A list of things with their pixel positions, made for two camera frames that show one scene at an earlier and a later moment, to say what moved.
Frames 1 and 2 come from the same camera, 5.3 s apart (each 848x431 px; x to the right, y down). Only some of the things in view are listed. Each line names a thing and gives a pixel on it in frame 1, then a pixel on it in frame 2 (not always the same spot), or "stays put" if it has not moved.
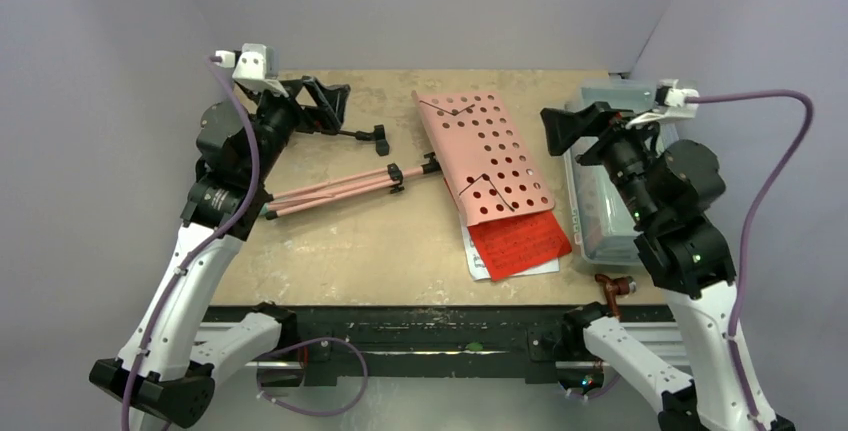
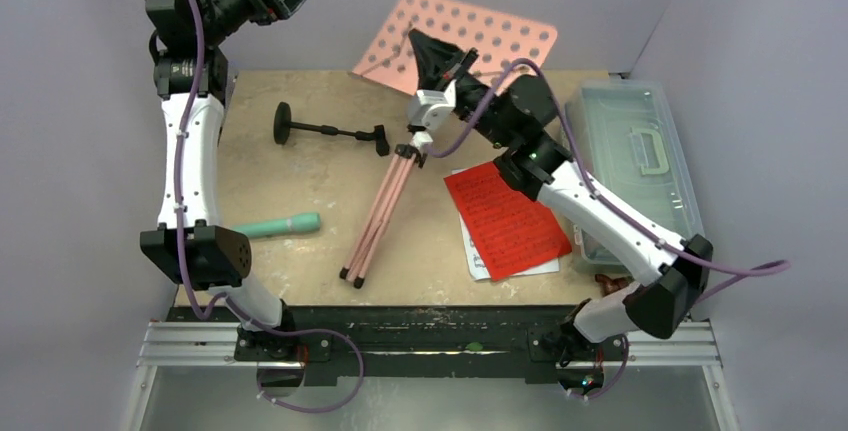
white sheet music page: [477, 266] stays put
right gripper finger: [645, 121] -> [470, 58]
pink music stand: [485, 175] -> [498, 44]
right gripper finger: [564, 127] -> [434, 58]
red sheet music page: [508, 246] stays put
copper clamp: [614, 287] stays put
